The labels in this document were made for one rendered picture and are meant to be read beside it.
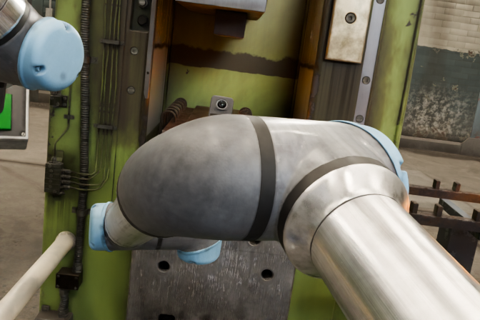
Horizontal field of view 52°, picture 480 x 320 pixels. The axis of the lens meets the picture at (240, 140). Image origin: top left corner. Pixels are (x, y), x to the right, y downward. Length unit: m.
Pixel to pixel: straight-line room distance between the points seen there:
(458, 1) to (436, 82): 1.13
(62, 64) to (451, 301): 0.41
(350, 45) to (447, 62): 6.38
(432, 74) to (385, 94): 6.24
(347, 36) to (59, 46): 0.86
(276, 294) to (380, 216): 0.85
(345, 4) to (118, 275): 0.93
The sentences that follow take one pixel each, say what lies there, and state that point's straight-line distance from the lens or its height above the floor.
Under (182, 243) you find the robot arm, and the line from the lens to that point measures 0.81.
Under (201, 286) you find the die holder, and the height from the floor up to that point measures 0.64.
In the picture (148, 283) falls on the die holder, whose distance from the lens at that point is 1.20.
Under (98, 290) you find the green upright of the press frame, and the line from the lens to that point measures 1.47.
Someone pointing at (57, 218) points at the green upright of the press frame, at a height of 0.68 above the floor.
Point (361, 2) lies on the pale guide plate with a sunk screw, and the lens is 1.27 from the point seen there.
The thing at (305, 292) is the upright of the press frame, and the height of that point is 0.55.
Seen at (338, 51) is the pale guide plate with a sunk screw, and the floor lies 1.21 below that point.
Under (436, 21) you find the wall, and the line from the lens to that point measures 7.55.
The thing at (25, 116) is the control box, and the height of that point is 1.00.
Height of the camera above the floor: 1.20
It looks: 11 degrees down
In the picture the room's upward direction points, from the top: 7 degrees clockwise
